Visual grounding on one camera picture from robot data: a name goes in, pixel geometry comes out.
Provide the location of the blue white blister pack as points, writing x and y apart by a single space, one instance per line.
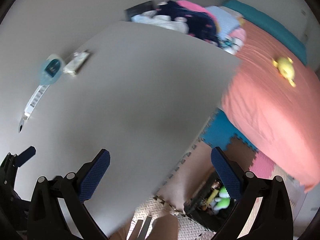
51 70

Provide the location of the navy patterned clothing pile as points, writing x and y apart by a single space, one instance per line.
200 24

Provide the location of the white printed paper strip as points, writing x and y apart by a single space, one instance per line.
31 104

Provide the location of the green white plush toy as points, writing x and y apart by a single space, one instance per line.
222 201

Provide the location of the white tissue packet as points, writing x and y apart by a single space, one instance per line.
74 65

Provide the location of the white pink plush toy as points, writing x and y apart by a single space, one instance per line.
234 41

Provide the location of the pink bed cover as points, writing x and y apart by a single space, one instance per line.
280 120

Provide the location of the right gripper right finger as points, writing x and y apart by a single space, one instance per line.
274 218

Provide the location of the light blue folded blanket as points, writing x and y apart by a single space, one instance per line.
228 19

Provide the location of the black trash bag bin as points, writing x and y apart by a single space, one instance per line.
200 206

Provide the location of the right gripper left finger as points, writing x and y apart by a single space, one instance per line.
46 220

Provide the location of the teal pillow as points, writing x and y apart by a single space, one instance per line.
271 26

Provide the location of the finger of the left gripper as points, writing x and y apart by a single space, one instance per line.
23 157

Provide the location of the yellow plush duck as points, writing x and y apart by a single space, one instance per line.
285 67

